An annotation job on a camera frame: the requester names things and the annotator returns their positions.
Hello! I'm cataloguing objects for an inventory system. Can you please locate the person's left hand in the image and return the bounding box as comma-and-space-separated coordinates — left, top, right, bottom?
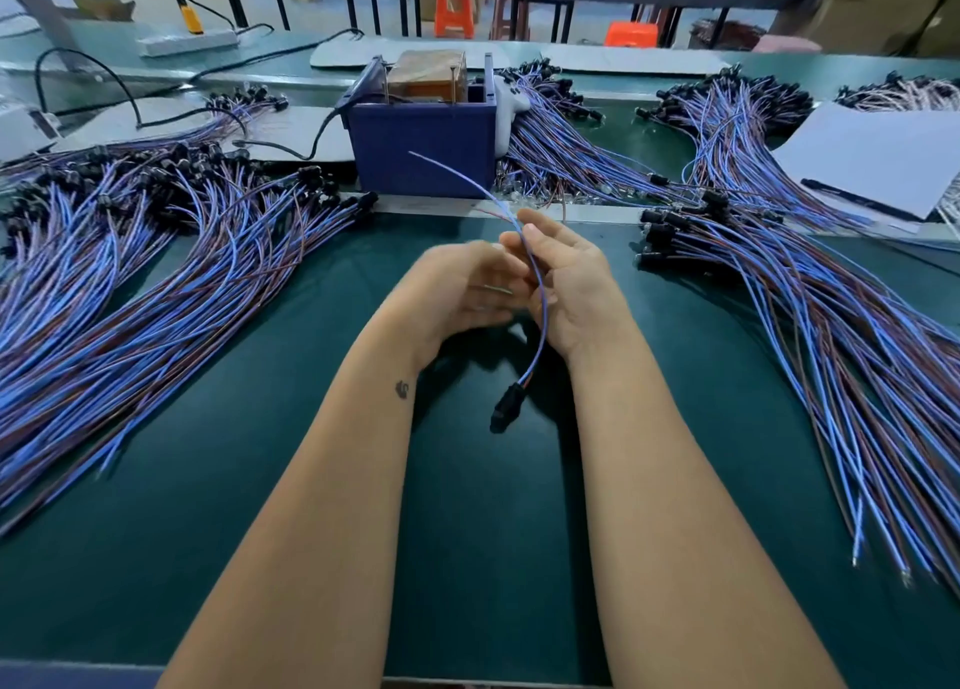
375, 240, 539, 368

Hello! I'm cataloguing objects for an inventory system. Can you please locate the person's right hand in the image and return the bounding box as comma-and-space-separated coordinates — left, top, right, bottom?
499, 208, 635, 371

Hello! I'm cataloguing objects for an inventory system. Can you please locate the blue brown plug cable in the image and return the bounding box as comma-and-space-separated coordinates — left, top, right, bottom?
408, 148, 554, 437

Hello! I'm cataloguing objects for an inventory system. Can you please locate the blue plastic tester box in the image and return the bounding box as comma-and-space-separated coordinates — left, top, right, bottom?
339, 54, 503, 200

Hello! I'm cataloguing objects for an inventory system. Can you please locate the pile of wired lamps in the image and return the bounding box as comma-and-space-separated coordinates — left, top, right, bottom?
634, 189, 960, 593
0, 148, 380, 540

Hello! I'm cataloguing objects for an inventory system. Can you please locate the person's left forearm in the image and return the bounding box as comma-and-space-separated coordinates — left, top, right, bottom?
157, 336, 452, 689

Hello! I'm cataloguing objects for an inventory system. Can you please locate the person's right forearm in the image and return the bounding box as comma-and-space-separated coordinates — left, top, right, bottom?
567, 343, 849, 689

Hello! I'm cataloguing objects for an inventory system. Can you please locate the white power strip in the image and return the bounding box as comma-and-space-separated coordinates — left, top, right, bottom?
138, 28, 242, 59

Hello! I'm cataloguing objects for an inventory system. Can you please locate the brown cardboard block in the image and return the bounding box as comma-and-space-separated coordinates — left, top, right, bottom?
387, 49, 470, 105

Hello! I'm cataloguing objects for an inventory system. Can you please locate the white flat mat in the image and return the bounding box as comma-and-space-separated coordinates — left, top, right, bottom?
543, 43, 737, 78
57, 100, 357, 165
309, 36, 542, 71

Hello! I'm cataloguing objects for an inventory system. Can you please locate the orange plastic stool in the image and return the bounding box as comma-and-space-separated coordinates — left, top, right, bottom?
604, 21, 660, 50
435, 0, 477, 39

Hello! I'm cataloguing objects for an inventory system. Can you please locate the black pen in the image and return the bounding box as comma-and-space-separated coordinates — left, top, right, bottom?
799, 178, 929, 225

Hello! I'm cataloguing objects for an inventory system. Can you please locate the pink plastic stool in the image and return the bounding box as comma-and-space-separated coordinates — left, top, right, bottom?
751, 34, 822, 56

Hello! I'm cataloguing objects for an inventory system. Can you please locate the white paper sheet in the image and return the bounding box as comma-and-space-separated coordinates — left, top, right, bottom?
771, 102, 960, 222

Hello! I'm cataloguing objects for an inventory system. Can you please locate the open cardboard box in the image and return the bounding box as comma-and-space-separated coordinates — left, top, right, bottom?
72, 0, 137, 23

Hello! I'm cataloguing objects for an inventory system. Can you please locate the white plastic device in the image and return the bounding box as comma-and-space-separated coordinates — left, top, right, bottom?
0, 103, 62, 165

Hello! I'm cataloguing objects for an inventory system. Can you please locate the grey metal pole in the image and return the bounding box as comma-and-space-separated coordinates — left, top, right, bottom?
0, 0, 80, 53

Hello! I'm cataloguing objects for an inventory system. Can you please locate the black power cable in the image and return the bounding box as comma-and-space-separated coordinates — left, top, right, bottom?
33, 25, 366, 131

